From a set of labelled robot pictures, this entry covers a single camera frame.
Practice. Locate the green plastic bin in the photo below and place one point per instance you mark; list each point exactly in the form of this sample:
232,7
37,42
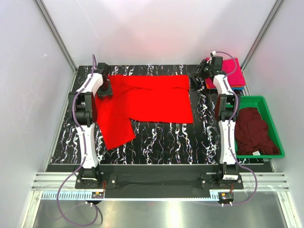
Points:
260,103

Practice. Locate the maroon t shirt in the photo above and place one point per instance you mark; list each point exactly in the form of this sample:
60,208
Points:
251,134

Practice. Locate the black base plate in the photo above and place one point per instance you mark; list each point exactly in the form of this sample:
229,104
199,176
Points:
143,192

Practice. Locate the connector box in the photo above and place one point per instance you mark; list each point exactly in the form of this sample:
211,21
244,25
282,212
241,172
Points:
228,196
97,195

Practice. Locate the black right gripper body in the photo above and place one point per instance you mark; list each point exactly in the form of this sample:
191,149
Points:
203,69

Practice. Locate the right connector box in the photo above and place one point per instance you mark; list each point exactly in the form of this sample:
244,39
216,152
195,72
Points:
228,196

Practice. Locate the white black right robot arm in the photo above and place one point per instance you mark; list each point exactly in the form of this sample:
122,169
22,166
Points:
227,108

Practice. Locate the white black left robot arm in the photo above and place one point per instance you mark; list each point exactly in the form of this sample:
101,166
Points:
83,112

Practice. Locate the red t shirt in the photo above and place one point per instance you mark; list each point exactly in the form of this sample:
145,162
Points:
162,99

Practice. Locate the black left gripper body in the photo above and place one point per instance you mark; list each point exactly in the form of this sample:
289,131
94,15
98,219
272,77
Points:
105,90

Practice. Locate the left connector box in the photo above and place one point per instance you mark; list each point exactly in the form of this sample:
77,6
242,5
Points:
97,195

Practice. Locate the folded pink t shirt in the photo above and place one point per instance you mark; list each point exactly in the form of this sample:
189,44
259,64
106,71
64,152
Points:
235,79

